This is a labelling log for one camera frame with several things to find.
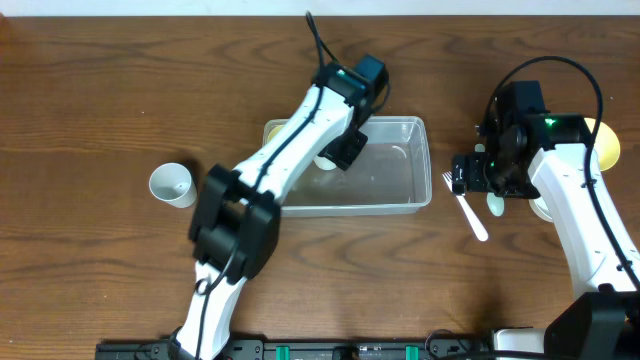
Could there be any white plastic cup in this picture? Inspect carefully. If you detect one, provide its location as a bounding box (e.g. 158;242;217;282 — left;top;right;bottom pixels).
314;156;336;171

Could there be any mint green plastic spoon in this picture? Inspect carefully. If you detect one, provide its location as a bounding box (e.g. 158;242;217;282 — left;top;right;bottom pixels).
474;143;506;218

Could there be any white plastic fork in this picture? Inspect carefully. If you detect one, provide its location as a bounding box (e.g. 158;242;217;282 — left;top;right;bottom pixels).
442;172;489;242

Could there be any white plastic bowl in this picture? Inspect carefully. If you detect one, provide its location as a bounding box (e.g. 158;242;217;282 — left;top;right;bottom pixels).
529;197;553;223

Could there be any yellow plastic bowl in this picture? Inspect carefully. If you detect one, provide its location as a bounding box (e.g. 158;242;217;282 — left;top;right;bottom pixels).
594;122;621;171

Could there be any grey plastic cup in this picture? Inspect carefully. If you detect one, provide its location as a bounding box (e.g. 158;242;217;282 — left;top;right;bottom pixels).
148;163;197;208

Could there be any yellow plastic cup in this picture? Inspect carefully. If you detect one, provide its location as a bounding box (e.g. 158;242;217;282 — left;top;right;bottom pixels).
267;125;284;143

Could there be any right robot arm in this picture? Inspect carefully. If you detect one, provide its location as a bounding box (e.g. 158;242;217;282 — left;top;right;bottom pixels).
451;81;639;359

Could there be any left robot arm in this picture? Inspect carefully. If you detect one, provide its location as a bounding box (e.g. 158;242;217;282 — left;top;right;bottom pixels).
168;55;389;359

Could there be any clear plastic container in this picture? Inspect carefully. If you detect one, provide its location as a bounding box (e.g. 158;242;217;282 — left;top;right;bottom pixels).
282;116;432;217

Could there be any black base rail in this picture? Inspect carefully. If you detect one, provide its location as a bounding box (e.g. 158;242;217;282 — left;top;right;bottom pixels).
95;335;490;360

